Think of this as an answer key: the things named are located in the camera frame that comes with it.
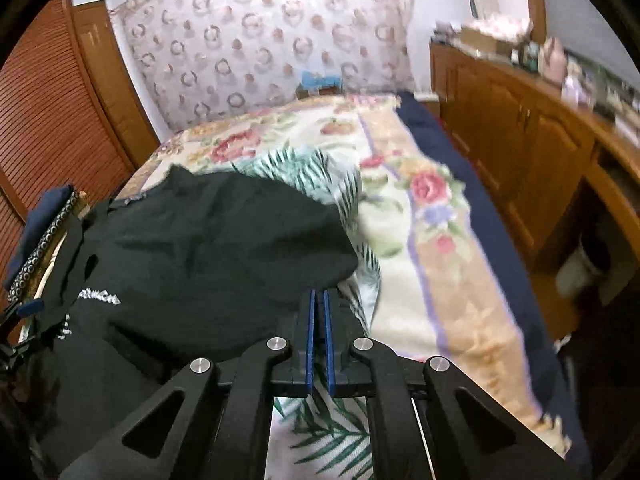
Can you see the navy bed sheet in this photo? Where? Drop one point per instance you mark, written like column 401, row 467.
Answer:
column 500, row 240

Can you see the floral patterned cloth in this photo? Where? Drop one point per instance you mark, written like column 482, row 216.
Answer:
column 502, row 27

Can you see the palm leaf printed cloth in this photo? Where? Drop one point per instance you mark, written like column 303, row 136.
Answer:
column 310, row 172

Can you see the plain wooden door panel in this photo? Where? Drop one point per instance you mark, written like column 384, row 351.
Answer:
column 115, row 90

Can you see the louvred wooden door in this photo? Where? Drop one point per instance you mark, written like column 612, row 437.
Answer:
column 50, row 110

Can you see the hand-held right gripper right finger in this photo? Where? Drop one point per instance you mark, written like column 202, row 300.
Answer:
column 328, row 340

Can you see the white bag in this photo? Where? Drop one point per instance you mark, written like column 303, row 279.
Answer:
column 580, row 270

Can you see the wooden cabinet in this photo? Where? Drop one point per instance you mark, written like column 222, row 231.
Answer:
column 510, row 125

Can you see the pink kettle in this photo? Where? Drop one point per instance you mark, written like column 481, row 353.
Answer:
column 554, row 60

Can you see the navy patterned cloth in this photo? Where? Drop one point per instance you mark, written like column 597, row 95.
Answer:
column 45, row 210

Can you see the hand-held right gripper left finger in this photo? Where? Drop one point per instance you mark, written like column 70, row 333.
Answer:
column 311, row 340

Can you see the cardboard box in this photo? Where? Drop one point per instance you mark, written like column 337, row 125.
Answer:
column 477, row 40

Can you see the floral blanket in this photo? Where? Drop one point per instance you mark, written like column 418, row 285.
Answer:
column 450, row 280

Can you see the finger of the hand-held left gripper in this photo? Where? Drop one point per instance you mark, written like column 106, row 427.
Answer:
column 30, row 307

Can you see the group of small bottles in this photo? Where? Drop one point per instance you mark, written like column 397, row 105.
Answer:
column 527, row 55

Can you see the blue-topped box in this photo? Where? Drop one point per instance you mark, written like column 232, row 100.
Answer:
column 317, row 82

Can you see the black garment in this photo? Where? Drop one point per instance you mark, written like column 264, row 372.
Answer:
column 225, row 240

